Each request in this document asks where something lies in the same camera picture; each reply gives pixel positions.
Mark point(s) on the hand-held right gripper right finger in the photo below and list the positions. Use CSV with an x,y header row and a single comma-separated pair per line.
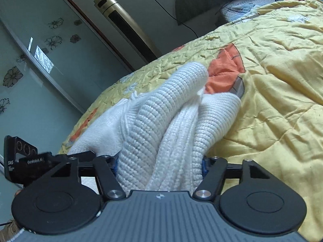
x,y
214,174

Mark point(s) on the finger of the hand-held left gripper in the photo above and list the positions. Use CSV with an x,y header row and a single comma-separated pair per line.
x,y
80,157

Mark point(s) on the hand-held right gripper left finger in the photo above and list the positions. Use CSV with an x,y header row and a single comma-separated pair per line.
x,y
106,175

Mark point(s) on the white knitted sweater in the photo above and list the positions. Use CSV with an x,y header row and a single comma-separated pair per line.
x,y
161,121

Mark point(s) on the person's left hand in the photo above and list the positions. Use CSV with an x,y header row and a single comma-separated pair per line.
x,y
18,193

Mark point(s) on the glass wardrobe door with flowers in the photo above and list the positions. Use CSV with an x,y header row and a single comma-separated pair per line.
x,y
37,68

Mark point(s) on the yellow patterned quilt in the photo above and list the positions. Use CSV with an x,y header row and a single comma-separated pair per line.
x,y
272,80

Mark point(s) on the gold tower air conditioner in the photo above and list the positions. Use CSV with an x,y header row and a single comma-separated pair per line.
x,y
128,30

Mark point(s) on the patterned pillow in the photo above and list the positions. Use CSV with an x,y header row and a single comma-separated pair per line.
x,y
242,7

